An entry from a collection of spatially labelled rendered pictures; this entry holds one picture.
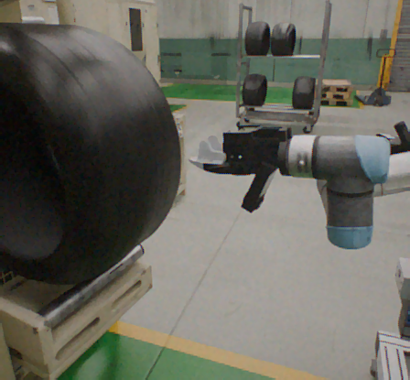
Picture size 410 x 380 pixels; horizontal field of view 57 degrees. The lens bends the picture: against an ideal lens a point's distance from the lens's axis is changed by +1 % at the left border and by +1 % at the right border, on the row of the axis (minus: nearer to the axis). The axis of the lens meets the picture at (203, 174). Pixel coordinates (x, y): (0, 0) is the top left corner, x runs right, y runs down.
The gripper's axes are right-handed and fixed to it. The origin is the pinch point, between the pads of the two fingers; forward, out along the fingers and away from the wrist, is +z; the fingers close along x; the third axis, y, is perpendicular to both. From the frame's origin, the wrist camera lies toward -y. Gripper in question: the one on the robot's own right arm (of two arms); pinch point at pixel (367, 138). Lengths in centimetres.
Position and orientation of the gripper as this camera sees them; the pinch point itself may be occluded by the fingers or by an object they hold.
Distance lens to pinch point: 170.5
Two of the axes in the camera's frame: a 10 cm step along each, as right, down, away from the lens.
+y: 1.0, 8.9, 4.4
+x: 7.0, -3.7, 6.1
